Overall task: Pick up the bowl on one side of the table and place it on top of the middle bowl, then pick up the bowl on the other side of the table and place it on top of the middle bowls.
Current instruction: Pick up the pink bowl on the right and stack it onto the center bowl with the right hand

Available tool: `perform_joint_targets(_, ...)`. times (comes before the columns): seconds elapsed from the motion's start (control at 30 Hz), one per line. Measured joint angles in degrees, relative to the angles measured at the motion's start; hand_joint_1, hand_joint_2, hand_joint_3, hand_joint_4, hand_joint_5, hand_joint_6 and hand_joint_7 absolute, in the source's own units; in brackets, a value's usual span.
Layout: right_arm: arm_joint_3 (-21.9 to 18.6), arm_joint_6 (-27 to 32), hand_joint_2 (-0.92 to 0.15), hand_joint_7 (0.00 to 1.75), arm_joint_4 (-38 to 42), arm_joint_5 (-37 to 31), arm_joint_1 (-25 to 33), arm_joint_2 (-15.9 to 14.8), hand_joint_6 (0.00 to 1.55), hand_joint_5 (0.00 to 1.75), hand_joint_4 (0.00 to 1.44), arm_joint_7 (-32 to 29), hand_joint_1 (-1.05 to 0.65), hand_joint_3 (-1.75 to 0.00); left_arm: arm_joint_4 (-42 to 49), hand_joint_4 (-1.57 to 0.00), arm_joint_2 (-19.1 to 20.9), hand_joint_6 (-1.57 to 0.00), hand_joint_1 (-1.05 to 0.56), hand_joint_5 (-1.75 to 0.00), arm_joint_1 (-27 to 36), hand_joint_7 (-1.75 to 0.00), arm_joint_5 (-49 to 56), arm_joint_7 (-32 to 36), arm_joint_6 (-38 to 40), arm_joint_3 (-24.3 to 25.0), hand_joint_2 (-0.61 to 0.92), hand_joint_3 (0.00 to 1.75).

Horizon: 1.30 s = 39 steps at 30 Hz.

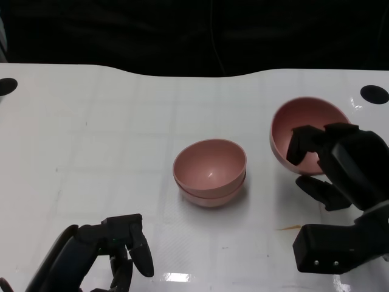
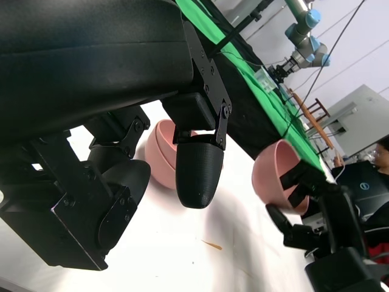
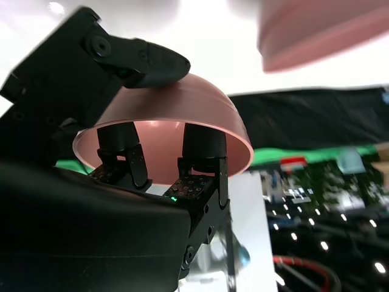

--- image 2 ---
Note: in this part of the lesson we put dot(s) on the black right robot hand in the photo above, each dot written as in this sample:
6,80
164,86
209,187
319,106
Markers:
337,219

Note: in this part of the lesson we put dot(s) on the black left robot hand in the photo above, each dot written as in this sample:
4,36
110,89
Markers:
91,76

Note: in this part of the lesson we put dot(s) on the small orange stick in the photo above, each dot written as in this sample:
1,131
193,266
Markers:
212,244

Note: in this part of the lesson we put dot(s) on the black laptop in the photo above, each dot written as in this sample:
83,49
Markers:
364,185

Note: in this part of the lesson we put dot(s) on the brown wooden rack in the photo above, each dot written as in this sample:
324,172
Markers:
304,109

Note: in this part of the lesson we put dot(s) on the clear plastic box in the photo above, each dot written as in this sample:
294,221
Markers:
265,80

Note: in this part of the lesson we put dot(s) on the grey blue industrial robot arm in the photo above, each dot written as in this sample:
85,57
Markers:
301,33

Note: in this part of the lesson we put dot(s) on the seated person with glasses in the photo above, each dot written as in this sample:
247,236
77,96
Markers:
383,155

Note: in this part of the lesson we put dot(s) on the black stand pole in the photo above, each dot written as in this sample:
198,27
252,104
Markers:
240,28

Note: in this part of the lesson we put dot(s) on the black industrial robot gripper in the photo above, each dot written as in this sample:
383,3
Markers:
282,70

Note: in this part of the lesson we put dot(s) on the green table cloth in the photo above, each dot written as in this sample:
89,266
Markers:
270,106

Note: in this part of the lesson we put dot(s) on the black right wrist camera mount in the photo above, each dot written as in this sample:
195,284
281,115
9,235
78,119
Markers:
340,273

